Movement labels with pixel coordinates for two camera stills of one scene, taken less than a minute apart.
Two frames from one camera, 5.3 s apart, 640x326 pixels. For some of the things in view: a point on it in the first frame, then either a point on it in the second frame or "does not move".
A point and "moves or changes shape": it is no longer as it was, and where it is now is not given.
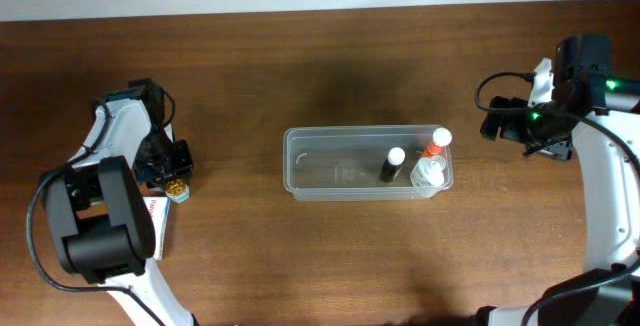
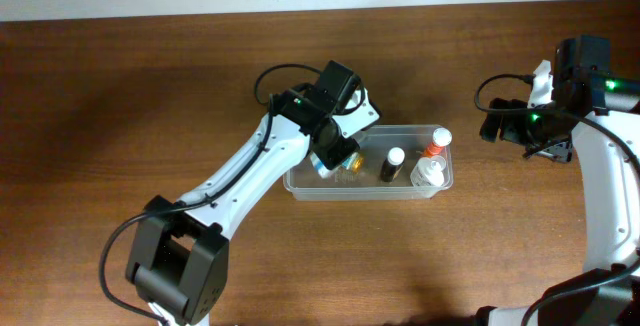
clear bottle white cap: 430,172 does not move
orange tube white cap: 441,138 does not move
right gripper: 505,119 does not move
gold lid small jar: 177,190 -> 353,162
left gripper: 167,164 -> 338,151
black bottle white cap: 396,156 does not move
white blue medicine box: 158,209 moves or changes shape
